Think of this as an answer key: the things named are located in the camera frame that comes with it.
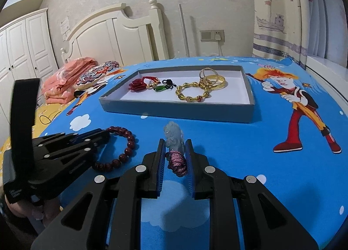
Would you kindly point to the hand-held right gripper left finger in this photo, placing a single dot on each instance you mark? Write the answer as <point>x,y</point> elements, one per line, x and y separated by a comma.
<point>161,169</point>

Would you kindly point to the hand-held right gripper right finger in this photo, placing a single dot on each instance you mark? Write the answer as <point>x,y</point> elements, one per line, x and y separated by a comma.
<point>190,171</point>

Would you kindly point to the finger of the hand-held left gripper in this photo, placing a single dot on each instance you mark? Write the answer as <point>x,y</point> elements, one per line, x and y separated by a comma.
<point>78,154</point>
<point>87,134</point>

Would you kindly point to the grey cardboard tray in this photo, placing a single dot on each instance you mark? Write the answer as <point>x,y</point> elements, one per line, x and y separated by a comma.
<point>136,108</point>

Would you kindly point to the silver bangle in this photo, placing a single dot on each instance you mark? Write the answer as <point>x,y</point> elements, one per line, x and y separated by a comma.
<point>202,74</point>

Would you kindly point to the person's left hand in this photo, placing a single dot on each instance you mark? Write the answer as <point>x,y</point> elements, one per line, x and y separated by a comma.
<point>43,213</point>

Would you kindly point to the yellow flower bed sheet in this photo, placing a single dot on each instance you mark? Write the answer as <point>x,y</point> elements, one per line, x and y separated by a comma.
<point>40,115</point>

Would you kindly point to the blue cartoon printed cloth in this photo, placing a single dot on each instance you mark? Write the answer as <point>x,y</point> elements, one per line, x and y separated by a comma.
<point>244,157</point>

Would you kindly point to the folded pink blanket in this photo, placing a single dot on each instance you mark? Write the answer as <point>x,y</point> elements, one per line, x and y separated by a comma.
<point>65,81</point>

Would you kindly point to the patterned round pillow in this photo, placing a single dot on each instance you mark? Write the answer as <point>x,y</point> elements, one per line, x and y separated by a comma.
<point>95,74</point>

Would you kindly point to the red rose ornament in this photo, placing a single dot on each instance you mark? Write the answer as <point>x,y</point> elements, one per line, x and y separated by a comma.
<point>137,85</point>

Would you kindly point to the gold bangle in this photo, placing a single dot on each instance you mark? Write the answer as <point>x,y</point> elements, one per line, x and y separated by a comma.
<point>221,84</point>

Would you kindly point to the cream wooden headboard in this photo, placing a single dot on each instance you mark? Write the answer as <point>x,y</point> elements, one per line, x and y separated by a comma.
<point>114,35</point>

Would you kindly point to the white wardrobe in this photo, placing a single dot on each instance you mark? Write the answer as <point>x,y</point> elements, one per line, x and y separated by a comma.
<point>24,48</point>

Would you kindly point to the white window sill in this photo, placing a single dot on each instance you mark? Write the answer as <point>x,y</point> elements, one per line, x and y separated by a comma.
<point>329,75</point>

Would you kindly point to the ship print curtain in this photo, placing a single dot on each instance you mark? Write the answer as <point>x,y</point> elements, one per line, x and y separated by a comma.
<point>285,16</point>

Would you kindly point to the wall socket panel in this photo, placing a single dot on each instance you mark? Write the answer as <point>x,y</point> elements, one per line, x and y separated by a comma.
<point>206,35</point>

